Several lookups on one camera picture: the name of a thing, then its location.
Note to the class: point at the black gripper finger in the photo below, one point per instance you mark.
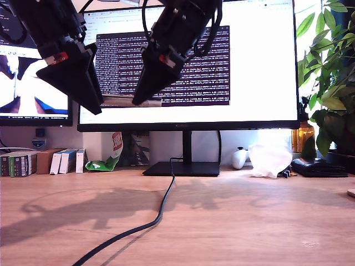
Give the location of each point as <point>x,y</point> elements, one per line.
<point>155,80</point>
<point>75,83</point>

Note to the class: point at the silver metallic laser pointer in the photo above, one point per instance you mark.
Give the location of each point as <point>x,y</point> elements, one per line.
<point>119,101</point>

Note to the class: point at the computer monitor with dark editor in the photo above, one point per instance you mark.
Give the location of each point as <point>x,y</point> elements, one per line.
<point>16,91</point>

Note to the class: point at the small black square device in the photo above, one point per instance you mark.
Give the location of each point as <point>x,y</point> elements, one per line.
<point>40,133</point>

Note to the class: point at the blue shield badge device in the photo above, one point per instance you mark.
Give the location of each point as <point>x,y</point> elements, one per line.
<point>38,144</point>

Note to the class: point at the dark patterned card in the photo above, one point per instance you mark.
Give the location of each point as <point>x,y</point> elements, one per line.
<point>138,151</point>

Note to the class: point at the white and blue box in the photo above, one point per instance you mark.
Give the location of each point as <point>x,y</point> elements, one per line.
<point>55,164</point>
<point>66,163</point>
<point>80,162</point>

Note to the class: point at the green and red snack bag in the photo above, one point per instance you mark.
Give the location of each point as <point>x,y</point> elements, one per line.
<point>101,166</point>

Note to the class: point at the wide Huawei computer monitor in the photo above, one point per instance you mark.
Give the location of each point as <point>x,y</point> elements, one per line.
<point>249,69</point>

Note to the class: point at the green printed box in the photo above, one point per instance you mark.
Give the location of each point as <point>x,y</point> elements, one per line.
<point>16,166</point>

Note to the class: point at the dark printed box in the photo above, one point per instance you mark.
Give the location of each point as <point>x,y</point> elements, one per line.
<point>4,166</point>

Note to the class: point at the white game controller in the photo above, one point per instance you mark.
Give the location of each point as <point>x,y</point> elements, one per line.
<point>238,160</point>

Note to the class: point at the white crumpled plastic bag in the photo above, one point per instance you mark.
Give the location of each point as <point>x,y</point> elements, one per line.
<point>269,160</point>

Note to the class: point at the amber glass pump bottle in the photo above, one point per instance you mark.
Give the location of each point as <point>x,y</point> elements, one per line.
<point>305,135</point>

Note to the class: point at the green leafy houseplant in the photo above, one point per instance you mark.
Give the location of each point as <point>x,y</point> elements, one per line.
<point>332,55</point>

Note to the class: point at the black leather wallet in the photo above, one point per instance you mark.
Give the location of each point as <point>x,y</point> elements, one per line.
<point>319,169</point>

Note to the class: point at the black rectangular plant pot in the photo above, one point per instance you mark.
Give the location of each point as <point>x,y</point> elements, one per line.
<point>341,160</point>

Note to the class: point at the cork coaster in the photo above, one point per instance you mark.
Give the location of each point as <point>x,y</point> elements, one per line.
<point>351,193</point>

